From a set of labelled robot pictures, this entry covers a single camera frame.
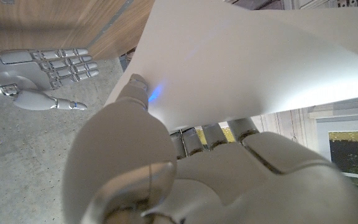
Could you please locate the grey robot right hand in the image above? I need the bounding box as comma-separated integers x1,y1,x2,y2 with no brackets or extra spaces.
0,47,100,111

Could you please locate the printed living room backdrop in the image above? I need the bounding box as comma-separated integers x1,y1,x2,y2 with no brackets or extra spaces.
194,0,358,209

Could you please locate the white paper sheet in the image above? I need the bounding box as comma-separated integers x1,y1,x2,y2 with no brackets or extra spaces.
104,0,358,131

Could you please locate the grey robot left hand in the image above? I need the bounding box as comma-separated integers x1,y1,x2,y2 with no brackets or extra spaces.
61,73,358,224

